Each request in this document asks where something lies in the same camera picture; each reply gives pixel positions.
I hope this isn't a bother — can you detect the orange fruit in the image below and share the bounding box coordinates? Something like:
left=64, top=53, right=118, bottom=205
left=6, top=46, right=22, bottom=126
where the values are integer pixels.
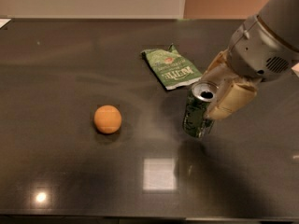
left=93, top=105, right=122, bottom=134

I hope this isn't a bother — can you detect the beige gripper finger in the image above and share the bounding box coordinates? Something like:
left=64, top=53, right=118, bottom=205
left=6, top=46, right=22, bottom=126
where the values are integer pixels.
left=200, top=49, right=234, bottom=87
left=205, top=77, right=257, bottom=120

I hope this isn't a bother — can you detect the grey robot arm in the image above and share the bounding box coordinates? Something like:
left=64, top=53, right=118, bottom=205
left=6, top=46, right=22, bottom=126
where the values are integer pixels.
left=201, top=0, right=299, bottom=119

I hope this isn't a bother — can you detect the green jalapeno chip bag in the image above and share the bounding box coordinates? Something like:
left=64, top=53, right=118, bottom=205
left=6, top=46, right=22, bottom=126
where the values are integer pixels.
left=141, top=44, right=202, bottom=91

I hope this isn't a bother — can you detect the green soda can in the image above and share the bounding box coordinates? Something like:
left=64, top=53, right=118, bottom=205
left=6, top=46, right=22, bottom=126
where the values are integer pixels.
left=183, top=81, right=218, bottom=138

